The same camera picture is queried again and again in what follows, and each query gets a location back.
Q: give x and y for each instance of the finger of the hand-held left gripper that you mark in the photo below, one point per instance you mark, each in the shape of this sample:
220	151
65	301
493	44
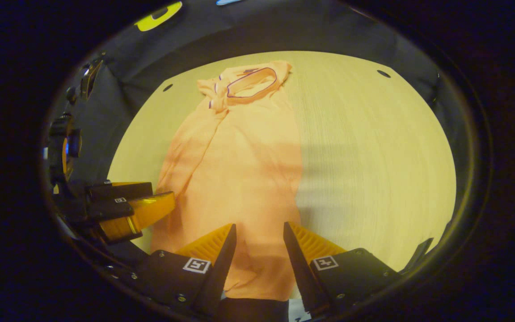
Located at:
150	210
119	190

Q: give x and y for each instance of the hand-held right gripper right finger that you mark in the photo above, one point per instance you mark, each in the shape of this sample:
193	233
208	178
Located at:
300	268

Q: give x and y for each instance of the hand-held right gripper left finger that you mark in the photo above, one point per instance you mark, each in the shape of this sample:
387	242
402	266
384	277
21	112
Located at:
221	268

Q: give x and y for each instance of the orange T-shirt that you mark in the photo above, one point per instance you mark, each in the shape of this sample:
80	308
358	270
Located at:
239	179

